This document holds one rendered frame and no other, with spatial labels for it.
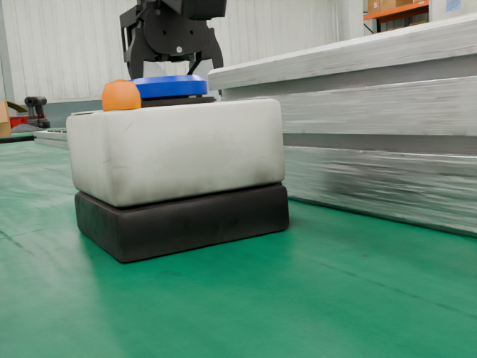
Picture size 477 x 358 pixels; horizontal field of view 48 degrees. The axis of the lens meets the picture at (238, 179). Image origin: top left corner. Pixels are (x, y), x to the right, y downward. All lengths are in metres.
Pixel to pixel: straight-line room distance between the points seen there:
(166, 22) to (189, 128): 0.36
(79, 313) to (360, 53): 0.17
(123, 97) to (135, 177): 0.03
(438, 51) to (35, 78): 11.42
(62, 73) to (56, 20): 1.05
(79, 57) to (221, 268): 11.62
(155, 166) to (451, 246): 0.12
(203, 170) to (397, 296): 0.10
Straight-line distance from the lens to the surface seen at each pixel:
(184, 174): 0.22
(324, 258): 0.20
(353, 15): 8.61
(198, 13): 0.51
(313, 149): 0.30
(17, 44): 11.61
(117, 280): 0.20
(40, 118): 3.92
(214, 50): 0.60
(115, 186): 0.21
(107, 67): 11.96
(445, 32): 0.23
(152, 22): 0.57
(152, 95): 0.24
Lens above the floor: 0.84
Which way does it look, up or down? 8 degrees down
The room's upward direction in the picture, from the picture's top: 4 degrees counter-clockwise
